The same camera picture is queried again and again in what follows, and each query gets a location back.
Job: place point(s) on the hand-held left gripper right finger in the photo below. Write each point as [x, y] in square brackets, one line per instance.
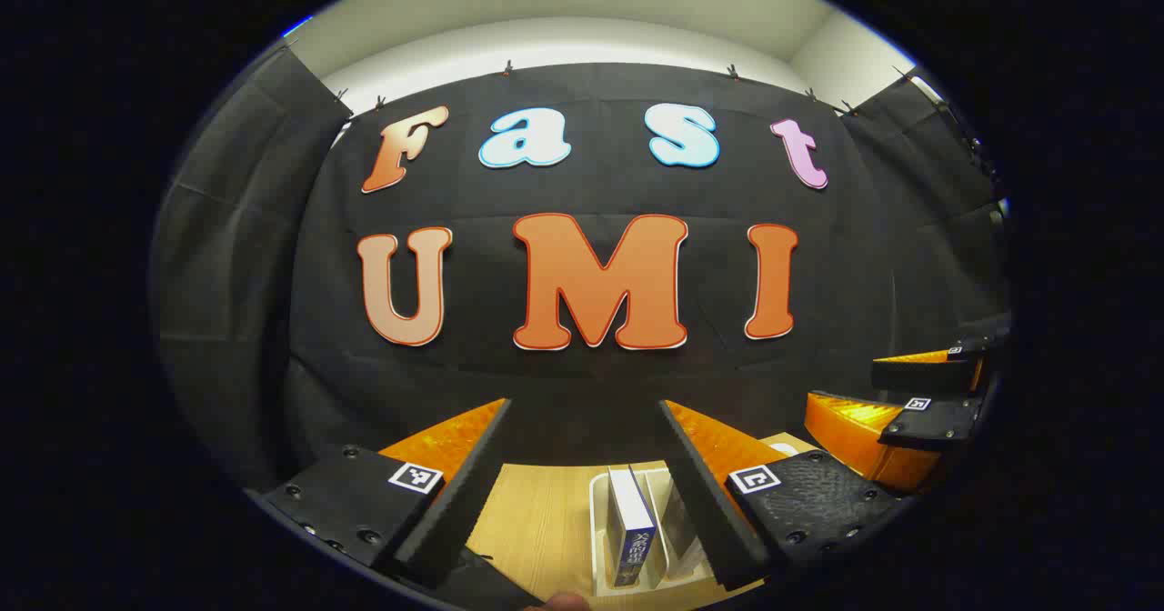
[705, 511]

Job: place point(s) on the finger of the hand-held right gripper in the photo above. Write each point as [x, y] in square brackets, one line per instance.
[855, 438]
[918, 375]

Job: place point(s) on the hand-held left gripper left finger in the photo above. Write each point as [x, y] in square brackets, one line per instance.
[459, 502]

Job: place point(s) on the blue cover book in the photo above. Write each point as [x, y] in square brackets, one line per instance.
[632, 525]

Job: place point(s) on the white bookshelf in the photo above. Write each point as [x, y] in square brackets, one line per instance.
[600, 538]

